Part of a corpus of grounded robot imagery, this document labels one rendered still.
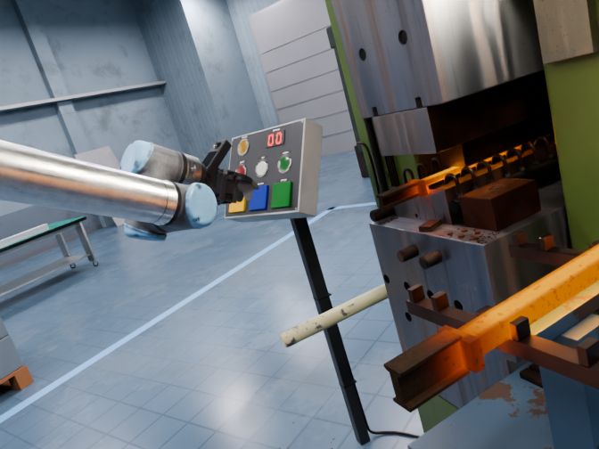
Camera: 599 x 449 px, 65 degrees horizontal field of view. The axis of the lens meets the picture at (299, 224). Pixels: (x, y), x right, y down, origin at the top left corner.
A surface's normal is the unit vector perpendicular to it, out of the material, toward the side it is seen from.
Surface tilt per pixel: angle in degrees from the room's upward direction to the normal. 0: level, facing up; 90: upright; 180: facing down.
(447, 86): 90
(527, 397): 0
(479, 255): 90
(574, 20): 90
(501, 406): 0
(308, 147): 90
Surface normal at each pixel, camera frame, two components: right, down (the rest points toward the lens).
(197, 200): 0.86, -0.09
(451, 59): 0.40, 0.11
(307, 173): 0.73, -0.05
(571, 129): -0.88, 0.34
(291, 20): -0.57, 0.35
